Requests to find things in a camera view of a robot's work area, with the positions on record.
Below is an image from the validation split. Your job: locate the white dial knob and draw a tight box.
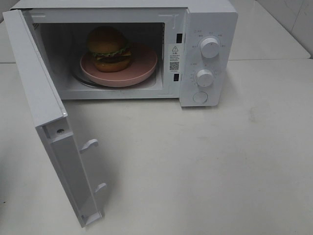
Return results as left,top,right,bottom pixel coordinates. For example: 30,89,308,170
199,36,221,59
196,70,214,87

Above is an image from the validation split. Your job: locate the lower white dial knob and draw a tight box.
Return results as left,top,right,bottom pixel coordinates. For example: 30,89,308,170
196,70,214,87

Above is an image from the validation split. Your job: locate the white warning label sticker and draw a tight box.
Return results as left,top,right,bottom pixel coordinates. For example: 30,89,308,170
168,44,181,72

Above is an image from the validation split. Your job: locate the white microwave oven body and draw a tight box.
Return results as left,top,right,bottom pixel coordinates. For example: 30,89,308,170
10,0,238,107

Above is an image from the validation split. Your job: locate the toy burger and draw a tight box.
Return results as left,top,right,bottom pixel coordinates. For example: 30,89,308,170
87,26,132,72

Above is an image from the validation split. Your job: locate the pink round plate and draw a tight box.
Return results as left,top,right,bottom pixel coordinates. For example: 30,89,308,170
80,43,157,88

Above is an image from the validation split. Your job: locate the round white door button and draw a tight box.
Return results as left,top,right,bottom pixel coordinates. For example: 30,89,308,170
193,92,208,104

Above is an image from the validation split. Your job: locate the glass microwave turntable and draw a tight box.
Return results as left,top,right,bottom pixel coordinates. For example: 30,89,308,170
71,66,159,90

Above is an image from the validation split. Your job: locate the white microwave door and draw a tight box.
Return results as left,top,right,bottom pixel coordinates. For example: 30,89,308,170
3,9,103,227

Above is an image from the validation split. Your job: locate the upper white dial knob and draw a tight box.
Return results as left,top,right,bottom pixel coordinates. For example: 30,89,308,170
199,36,221,59

